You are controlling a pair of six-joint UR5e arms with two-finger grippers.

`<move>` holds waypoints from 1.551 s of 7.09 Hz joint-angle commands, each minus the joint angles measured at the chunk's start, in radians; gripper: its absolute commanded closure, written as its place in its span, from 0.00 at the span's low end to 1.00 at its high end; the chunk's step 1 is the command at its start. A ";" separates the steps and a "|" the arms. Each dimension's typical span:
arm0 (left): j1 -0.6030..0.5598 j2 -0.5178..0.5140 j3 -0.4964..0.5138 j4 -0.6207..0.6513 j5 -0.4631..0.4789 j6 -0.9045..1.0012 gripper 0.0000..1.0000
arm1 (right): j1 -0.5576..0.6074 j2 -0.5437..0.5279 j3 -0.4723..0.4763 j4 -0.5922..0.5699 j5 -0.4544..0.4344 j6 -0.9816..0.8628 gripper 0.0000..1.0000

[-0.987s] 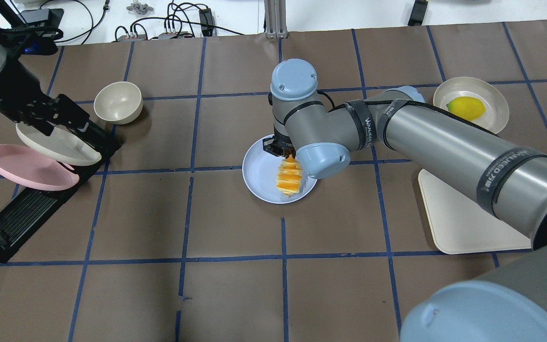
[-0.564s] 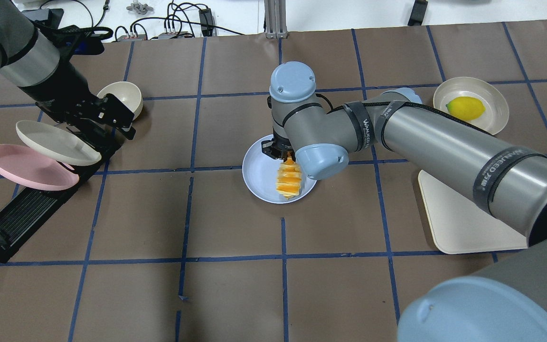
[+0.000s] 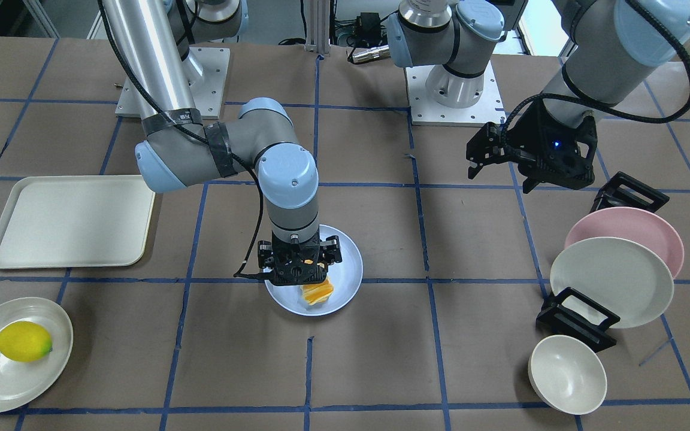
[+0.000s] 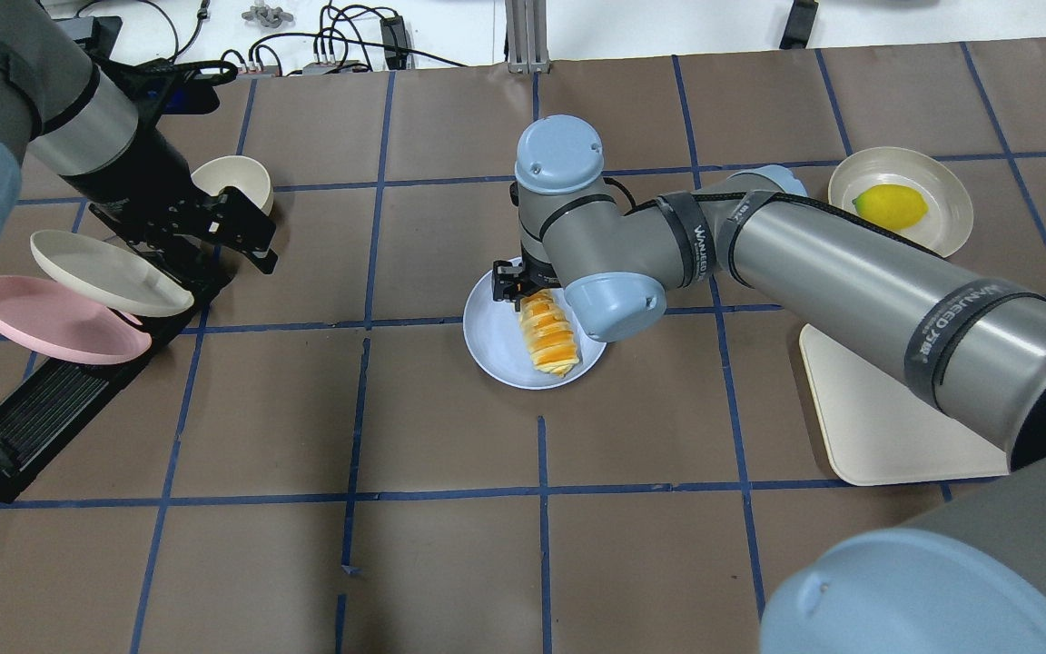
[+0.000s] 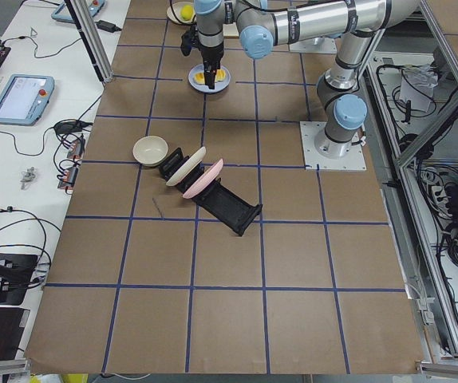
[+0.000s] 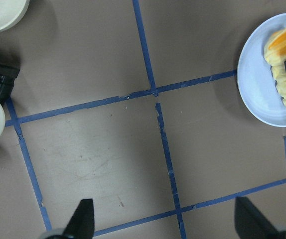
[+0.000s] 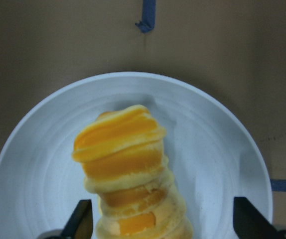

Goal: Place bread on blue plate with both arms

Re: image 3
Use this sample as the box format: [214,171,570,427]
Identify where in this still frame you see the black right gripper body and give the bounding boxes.
[257,235,342,286]

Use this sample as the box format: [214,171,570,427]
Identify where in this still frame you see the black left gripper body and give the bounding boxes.
[466,101,598,193]

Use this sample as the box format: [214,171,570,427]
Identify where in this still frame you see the striped orange bread roll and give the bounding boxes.
[299,277,335,306]

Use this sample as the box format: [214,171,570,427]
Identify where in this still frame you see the blue plate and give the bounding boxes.
[265,224,364,317]

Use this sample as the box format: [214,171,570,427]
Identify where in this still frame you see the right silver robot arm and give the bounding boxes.
[98,1,342,286]

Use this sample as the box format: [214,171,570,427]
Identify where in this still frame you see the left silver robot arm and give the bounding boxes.
[385,1,690,193]

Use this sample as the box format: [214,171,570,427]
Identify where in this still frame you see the pink plate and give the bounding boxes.
[564,207,685,278]

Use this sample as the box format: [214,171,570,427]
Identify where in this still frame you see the cream plate in rack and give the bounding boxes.
[550,237,674,329]

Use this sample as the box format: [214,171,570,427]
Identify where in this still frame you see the white round plate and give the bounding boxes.
[0,297,74,412]

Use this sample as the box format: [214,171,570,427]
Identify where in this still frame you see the black dish rack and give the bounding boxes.
[537,172,670,352]

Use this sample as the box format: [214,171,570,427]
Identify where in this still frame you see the silver cylindrical connector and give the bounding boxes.
[347,45,391,65]

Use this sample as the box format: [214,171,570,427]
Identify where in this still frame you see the white rectangular tray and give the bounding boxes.
[0,175,155,269]

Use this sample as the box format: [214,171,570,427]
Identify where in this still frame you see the cream bowl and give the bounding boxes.
[528,335,608,415]

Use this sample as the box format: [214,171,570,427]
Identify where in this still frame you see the yellow lemon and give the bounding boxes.
[0,321,53,362]

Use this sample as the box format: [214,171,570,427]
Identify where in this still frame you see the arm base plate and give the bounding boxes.
[404,63,507,126]
[115,47,231,120]

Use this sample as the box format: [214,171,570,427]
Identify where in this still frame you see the aluminium frame post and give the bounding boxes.
[303,0,333,57]

